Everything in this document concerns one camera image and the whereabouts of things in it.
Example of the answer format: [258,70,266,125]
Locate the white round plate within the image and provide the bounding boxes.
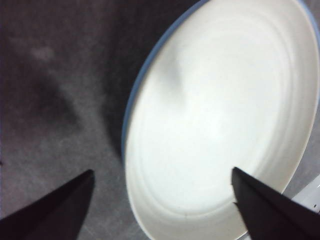
[124,0,320,240]

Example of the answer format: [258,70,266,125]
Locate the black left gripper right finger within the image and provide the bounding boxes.
[230,166,320,240]

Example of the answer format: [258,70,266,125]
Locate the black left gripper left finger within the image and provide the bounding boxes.
[0,169,96,240]

